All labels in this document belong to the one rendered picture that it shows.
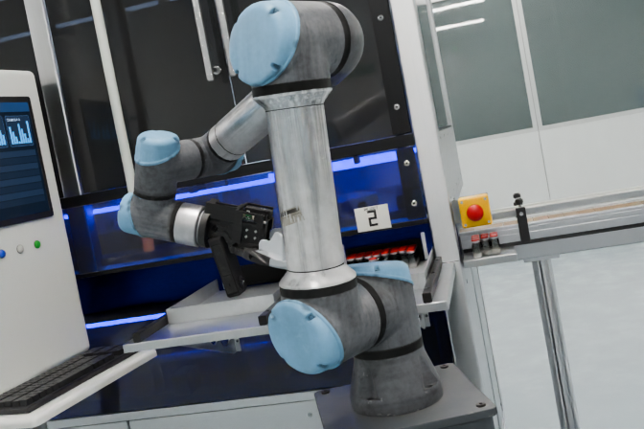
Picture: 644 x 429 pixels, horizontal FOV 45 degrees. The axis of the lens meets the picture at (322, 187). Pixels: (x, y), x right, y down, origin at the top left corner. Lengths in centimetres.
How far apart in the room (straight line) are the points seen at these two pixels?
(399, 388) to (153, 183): 54
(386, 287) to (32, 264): 106
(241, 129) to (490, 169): 524
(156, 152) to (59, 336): 83
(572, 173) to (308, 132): 553
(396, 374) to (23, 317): 103
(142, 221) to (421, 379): 55
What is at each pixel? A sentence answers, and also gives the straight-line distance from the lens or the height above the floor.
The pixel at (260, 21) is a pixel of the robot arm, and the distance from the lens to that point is 108.
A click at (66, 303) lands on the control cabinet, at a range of 209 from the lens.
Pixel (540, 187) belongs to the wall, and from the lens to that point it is 653.
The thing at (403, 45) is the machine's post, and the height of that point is 142.
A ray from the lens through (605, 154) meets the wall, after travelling 657.
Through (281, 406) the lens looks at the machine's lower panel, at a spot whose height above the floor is 57.
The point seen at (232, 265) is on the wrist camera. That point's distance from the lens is 139.
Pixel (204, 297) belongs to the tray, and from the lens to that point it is 204.
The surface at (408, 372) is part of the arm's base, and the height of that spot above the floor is 85.
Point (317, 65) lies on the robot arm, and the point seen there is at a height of 133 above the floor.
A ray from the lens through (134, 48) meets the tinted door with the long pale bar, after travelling 211.
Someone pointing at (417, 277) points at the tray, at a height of 91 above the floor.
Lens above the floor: 122
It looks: 3 degrees down
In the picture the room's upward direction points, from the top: 11 degrees counter-clockwise
